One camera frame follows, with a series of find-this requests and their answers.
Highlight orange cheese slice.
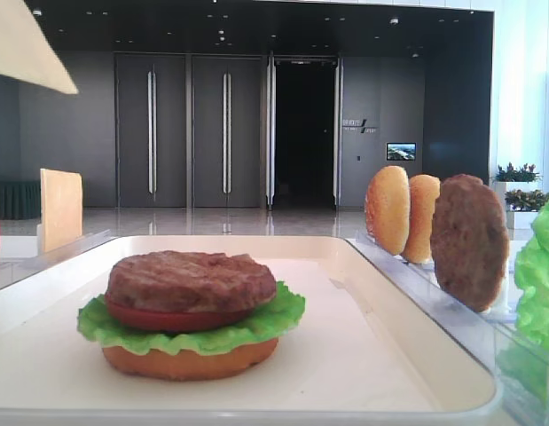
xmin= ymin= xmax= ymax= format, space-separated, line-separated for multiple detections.
xmin=0 ymin=0 xmax=78 ymax=94
xmin=40 ymin=169 xmax=83 ymax=252

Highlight brown meat patty on burger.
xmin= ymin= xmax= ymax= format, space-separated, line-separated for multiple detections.
xmin=106 ymin=250 xmax=277 ymax=313

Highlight red tomato slice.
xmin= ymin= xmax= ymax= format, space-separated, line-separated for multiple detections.
xmin=105 ymin=296 xmax=254 ymax=333

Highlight standing brown meat patty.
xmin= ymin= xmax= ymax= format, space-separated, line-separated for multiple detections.
xmin=430 ymin=174 xmax=509 ymax=312

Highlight green lettuce leaf on bun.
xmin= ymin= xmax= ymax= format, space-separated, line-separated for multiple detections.
xmin=77 ymin=281 xmax=306 ymax=356

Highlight green lettuce in rack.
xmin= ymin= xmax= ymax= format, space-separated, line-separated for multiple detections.
xmin=498 ymin=201 xmax=549 ymax=400

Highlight far standing bun slice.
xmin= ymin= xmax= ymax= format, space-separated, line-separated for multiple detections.
xmin=365 ymin=166 xmax=411 ymax=256

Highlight standing bun slice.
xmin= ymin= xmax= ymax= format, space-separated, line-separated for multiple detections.
xmin=402 ymin=174 xmax=440 ymax=264
xmin=365 ymin=166 xmax=411 ymax=256

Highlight middle dark double door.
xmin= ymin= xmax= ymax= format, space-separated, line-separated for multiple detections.
xmin=192 ymin=57 xmax=261 ymax=208

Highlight dark double door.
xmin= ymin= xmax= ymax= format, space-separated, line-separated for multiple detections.
xmin=192 ymin=57 xmax=261 ymax=208
xmin=116 ymin=54 xmax=186 ymax=208

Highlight near standing bun slice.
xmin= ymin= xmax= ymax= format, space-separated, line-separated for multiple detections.
xmin=402 ymin=174 xmax=440 ymax=264

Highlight cream plastic tray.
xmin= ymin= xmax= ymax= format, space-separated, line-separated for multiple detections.
xmin=0 ymin=235 xmax=503 ymax=425

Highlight bottom bun slice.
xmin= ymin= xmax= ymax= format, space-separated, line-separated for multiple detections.
xmin=102 ymin=338 xmax=278 ymax=382

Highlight left dark double door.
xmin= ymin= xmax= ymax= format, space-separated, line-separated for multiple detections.
xmin=116 ymin=54 xmax=186 ymax=208

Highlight lower potted flower planter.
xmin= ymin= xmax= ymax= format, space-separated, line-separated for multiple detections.
xmin=506 ymin=189 xmax=549 ymax=230

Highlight potted flower planter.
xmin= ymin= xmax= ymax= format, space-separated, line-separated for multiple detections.
xmin=493 ymin=162 xmax=542 ymax=209
xmin=506 ymin=189 xmax=549 ymax=230

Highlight upper potted flower planter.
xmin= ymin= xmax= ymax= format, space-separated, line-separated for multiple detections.
xmin=493 ymin=162 xmax=542 ymax=209

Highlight left clear acrylic rack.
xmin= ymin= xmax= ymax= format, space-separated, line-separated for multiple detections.
xmin=0 ymin=230 xmax=115 ymax=290

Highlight clear acrylic rack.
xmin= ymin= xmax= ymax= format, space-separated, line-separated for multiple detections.
xmin=0 ymin=230 xmax=115 ymax=290
xmin=349 ymin=232 xmax=549 ymax=425

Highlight green skirted table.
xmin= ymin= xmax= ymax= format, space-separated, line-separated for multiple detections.
xmin=0 ymin=180 xmax=41 ymax=220

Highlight right clear acrylic rack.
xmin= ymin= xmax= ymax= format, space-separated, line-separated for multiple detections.
xmin=349 ymin=232 xmax=549 ymax=425

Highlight wall display screen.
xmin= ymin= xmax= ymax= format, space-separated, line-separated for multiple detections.
xmin=386 ymin=143 xmax=417 ymax=162

